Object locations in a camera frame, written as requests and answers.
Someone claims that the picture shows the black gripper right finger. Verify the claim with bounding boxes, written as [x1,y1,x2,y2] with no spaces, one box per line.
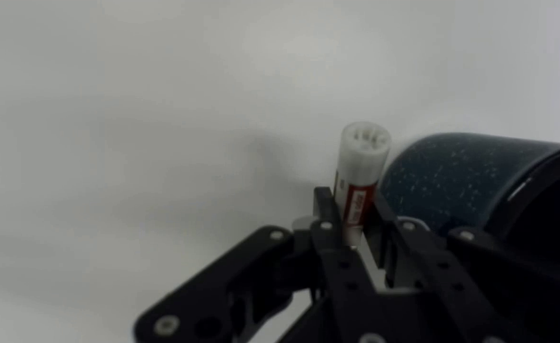
[367,200,560,343]

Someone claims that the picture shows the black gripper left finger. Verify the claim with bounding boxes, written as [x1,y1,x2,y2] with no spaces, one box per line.
[131,184,384,343]

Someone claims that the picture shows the red Expo marker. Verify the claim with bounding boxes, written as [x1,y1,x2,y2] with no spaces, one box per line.
[331,120,394,236]

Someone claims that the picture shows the dark speckled mug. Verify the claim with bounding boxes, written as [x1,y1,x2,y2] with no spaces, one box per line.
[376,129,560,282]

